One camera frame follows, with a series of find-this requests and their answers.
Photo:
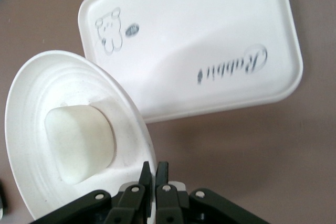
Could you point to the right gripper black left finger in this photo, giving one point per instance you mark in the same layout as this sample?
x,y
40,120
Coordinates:
x,y
131,203

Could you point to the white tray with rabbit print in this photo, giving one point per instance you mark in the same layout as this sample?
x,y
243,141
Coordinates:
x,y
197,24

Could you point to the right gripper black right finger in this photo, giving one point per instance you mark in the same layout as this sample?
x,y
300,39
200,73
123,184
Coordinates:
x,y
168,203

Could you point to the white round ribbed plate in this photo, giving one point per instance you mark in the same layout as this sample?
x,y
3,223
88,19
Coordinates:
x,y
29,103

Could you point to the white steamed bun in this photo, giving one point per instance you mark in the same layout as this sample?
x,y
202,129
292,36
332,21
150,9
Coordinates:
x,y
78,142

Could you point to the brown table cover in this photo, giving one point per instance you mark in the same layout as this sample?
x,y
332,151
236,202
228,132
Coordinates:
x,y
236,161

